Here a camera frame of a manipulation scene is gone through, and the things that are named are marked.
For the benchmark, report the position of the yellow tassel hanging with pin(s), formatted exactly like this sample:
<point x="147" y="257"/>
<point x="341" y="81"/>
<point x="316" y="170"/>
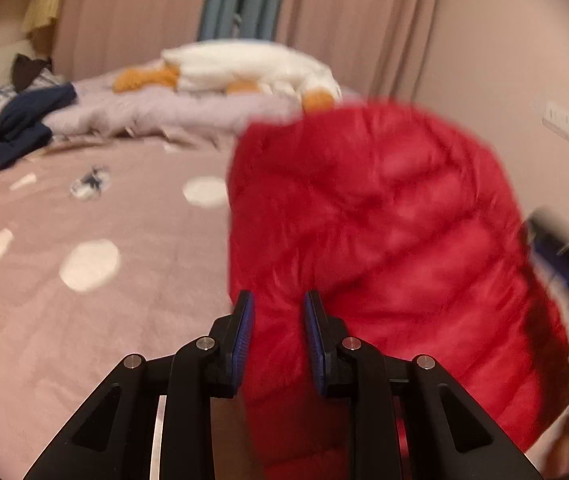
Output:
<point x="40" y="14"/>

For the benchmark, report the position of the pink polka dot blanket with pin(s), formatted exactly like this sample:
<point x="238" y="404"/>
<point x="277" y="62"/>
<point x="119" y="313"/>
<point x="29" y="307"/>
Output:
<point x="103" y="252"/>

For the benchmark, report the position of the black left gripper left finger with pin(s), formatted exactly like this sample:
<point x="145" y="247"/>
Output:
<point x="111" y="435"/>

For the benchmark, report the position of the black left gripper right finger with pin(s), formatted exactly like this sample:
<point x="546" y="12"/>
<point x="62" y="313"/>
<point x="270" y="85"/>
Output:
<point x="407" y="419"/>

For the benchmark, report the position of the black garment by pillow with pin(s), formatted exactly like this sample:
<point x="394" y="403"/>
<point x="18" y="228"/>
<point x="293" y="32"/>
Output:
<point x="25" y="70"/>

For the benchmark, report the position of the lilac quilt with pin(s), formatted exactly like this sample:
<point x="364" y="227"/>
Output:
<point x="100" y="111"/>

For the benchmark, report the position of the white goose plush toy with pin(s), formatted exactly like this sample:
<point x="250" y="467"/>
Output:
<point x="239" y="66"/>

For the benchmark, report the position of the pink curtain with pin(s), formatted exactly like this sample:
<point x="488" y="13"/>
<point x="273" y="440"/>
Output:
<point x="375" y="47"/>

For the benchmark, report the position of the navy blue garment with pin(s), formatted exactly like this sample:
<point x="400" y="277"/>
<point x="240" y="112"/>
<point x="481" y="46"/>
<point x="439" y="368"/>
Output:
<point x="21" y="128"/>

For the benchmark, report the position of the red puffer jacket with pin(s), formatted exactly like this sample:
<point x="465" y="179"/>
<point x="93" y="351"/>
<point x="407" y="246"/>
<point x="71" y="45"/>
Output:
<point x="410" y="232"/>

